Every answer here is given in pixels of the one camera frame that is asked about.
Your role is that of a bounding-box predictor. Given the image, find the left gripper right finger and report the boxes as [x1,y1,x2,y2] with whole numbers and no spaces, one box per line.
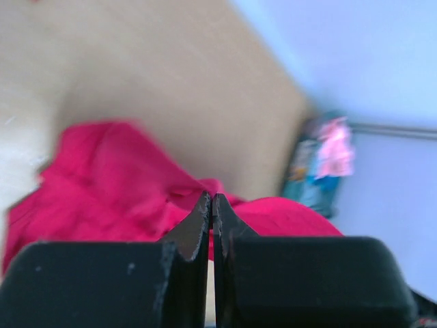
[212,194,418,327]

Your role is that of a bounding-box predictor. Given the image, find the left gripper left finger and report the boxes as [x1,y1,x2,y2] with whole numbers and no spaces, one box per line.
[1,193,210,327]

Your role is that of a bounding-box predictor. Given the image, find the magenta t-shirt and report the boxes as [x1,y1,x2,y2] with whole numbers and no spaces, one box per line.
[1,119,344,274]

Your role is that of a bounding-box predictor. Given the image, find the teal plastic laundry basket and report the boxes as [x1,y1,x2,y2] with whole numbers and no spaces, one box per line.
[281,111,341,219]

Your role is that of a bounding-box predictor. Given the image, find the blue t-shirt in basket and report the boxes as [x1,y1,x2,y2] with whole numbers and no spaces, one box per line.
[307,176,341,191]

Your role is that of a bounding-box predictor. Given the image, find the pink t-shirt in basket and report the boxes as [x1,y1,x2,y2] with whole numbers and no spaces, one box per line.
[315,116,354,179]

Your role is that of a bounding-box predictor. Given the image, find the right aluminium frame post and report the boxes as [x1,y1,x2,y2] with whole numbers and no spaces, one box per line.
[351,123,436,140]

